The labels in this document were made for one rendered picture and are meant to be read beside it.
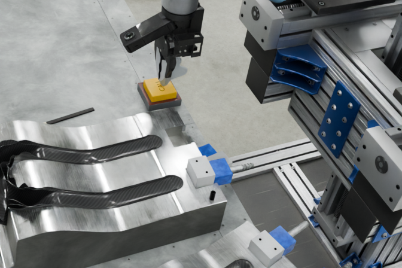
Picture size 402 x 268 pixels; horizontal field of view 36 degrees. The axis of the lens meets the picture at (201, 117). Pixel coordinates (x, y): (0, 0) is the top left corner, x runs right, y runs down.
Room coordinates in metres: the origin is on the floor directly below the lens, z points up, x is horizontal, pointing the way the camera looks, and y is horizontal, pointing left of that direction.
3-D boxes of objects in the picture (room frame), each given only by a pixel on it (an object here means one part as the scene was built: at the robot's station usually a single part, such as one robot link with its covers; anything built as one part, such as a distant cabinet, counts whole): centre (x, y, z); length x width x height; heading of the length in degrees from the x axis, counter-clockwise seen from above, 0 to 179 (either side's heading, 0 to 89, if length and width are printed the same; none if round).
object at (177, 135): (0.87, 0.03, 0.87); 0.05 x 0.05 x 0.04; 31
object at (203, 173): (0.80, -0.06, 0.89); 0.13 x 0.05 x 0.05; 119
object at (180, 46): (1.09, 0.08, 0.99); 0.09 x 0.08 x 0.12; 121
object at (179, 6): (1.09, 0.09, 1.07); 0.08 x 0.08 x 0.05
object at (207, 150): (0.90, -0.02, 0.83); 0.13 x 0.05 x 0.05; 41
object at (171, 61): (1.06, 0.09, 0.93); 0.05 x 0.02 x 0.09; 31
